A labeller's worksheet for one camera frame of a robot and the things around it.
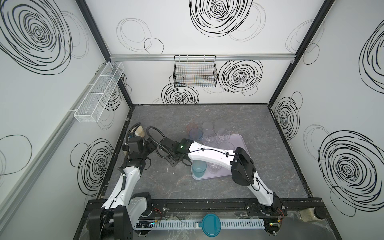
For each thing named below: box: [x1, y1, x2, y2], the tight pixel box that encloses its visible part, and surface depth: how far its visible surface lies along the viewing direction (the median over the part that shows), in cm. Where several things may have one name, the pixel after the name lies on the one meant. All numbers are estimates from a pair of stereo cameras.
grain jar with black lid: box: [299, 207, 327, 222], surface depth 67 cm
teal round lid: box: [198, 213, 222, 238], surface depth 64 cm
